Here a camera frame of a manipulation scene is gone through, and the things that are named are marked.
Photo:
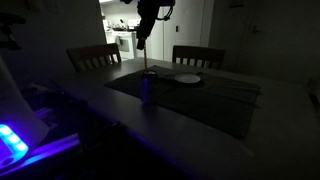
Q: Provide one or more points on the white countertop appliance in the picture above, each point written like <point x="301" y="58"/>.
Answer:
<point x="132" y="23"/>

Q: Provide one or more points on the metal drink can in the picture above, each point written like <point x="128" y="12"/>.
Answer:
<point x="147" y="91"/>

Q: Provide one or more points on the red striped drinking straw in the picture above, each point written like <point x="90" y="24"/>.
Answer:
<point x="145" y="60"/>

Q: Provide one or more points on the striped chair back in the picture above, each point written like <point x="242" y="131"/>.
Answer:
<point x="93" y="51"/>

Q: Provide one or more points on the dark wooden slat chair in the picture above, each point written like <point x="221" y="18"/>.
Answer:
<point x="198" y="52"/>

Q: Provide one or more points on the dark interior door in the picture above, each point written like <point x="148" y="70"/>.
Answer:
<point x="273" y="40"/>

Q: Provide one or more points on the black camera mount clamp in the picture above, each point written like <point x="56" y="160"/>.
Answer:
<point x="10" y="30"/>

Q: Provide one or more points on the white round plate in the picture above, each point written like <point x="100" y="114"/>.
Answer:
<point x="187" y="78"/>

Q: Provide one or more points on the wall light switch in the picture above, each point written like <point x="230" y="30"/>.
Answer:
<point x="177" y="28"/>

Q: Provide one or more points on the dark fabric placemat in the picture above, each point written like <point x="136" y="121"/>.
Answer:
<point x="213" y="110"/>
<point x="128" y="83"/>

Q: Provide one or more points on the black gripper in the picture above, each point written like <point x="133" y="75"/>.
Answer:
<point x="146" y="20"/>

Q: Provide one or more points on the hanging dish towel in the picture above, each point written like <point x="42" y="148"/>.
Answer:
<point x="118" y="40"/>

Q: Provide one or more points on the white kitchen stove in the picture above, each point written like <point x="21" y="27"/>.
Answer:
<point x="126" y="45"/>

